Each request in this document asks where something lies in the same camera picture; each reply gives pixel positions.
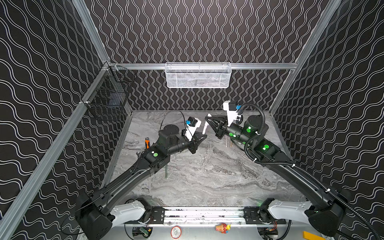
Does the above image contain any black wire mesh basket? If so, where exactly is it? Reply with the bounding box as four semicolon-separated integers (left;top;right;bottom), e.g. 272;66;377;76
85;66;138;122

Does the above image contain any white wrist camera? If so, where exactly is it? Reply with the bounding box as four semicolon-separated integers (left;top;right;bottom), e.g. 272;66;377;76
185;117;201;142
223;100;243;127

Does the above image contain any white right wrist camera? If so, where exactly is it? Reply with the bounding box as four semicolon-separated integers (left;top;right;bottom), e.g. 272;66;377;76
223;100;243;127

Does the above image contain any orange handled screwdriver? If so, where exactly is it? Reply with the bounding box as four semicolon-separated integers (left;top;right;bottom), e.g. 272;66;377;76
145;137;151;149

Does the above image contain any white wire mesh basket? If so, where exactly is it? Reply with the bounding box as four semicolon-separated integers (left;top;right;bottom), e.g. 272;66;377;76
165;62;232;89

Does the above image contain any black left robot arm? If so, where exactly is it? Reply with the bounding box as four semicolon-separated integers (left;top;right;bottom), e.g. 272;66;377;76
75;125;207;240

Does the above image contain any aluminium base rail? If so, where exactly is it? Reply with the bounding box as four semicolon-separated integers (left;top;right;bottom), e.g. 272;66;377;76
80;205;325;226

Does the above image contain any yellow block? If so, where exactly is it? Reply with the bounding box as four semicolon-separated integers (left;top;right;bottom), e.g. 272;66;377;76
303;231;325;240

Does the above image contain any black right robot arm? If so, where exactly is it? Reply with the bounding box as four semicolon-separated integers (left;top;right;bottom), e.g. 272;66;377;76
205;115;349;237

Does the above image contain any small red yellow toy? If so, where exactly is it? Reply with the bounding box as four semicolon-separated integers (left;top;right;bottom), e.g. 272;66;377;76
215;223;231;234

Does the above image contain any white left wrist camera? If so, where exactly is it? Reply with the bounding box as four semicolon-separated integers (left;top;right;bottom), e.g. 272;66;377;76
185;117;201;142

